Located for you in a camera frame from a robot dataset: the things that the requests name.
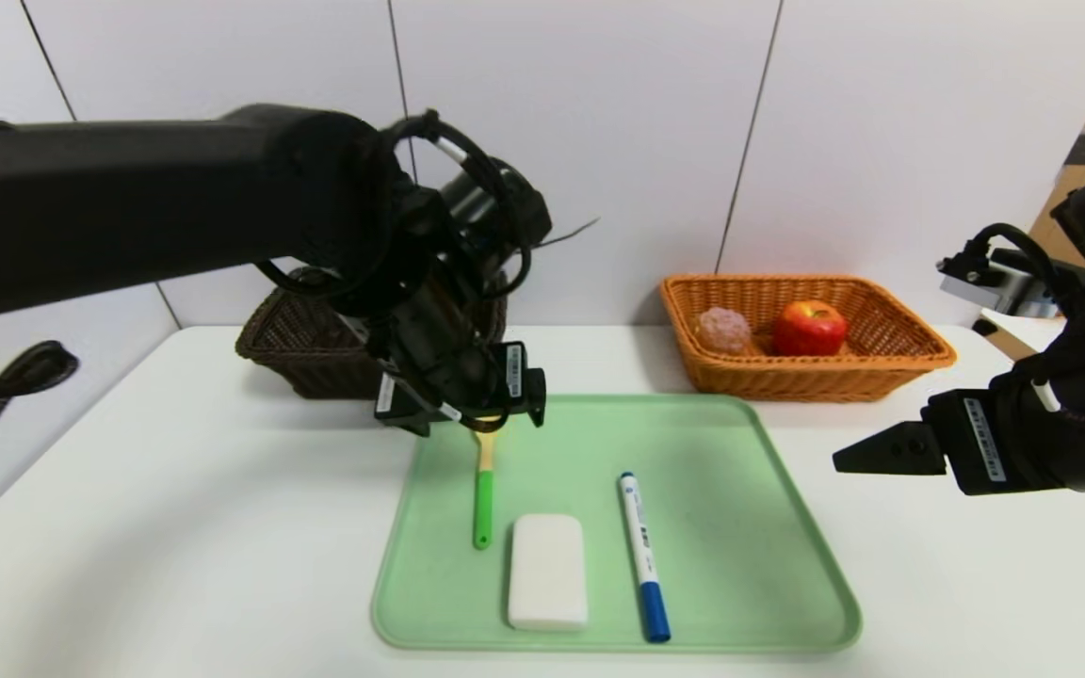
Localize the orange wicker basket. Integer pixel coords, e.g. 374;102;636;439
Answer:
659;273;958;404

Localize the pink yellow bread bun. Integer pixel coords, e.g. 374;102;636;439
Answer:
698;306;753;355

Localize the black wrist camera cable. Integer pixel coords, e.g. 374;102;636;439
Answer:
971;223;1085;312
382;109;536;304

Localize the black left wrist camera cable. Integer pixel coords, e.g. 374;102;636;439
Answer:
382;109;536;304

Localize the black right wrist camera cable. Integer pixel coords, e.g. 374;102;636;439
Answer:
971;223;1085;312

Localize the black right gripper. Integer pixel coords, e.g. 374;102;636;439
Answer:
832;366;1083;496

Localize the white soap block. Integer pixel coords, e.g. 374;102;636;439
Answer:
508;513;591;632

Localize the white blue marker pen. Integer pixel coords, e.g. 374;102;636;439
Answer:
618;472;673;644

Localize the dark brown wicker basket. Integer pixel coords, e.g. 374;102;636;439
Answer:
236;266;510;400

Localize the yellow green pasta fork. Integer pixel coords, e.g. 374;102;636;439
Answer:
472;428;499;551

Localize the light green plastic tray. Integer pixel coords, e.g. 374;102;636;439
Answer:
372;393;862;653

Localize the red apple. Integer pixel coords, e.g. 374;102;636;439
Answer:
772;300;850;357

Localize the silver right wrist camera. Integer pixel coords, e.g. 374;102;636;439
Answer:
938;243;1057;316

